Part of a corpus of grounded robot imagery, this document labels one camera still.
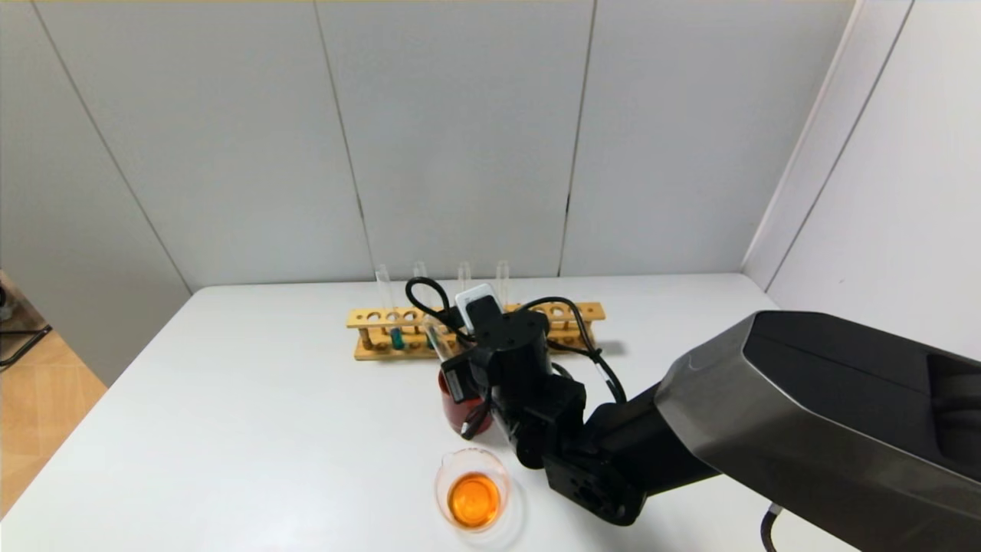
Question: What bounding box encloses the black camera cable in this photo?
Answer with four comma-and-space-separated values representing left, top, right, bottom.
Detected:
405, 277, 628, 405

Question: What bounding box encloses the wooden test tube rack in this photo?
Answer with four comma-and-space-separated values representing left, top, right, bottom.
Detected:
346, 302, 605, 362

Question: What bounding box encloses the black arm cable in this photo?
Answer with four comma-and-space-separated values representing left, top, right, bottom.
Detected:
760, 504, 784, 552

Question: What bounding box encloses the black metal stand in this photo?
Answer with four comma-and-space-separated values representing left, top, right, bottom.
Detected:
0, 280, 53, 370

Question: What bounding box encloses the red plastic cup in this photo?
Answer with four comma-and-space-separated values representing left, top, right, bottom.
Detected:
438, 370, 495, 436

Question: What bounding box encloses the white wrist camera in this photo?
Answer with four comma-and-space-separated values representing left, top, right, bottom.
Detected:
455, 283, 505, 338

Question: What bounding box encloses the clear glass beaker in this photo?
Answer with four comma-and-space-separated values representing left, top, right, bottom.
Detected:
434, 447, 513, 532

